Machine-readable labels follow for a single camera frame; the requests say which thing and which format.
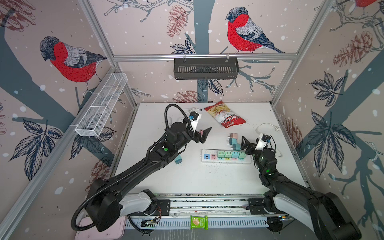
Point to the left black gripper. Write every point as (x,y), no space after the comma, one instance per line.
(197,138)

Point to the pink tray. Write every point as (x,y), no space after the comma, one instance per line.
(114,232)

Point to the teal charger plug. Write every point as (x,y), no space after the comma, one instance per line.
(236,147)
(235,154)
(178,160)
(233,141)

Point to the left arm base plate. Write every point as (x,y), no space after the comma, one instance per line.
(158,208)

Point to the white multicolour power strip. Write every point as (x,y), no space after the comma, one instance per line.
(210,156)

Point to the light green charger plug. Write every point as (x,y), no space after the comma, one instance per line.
(242,155)

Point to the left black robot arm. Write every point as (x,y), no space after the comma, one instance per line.
(108,200)

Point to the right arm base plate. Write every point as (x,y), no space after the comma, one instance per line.
(257,207)

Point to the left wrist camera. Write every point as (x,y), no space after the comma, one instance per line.
(194,119)

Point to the white mesh wall shelf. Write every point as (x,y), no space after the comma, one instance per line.
(96,116)

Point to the red white chips bag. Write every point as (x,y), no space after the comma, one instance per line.
(224,115)

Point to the teal charger plug front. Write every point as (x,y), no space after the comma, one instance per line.
(235,154)

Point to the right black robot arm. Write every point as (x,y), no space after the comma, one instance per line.
(324,214)

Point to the black hanging wire basket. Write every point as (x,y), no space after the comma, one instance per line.
(206,68)

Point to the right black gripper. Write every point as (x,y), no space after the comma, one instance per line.
(248,144)

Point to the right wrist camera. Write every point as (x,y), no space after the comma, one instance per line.
(263,141)

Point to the green snack packet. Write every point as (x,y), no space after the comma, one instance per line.
(199,222)

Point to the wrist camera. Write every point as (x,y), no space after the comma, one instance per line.
(194,119)
(263,141)

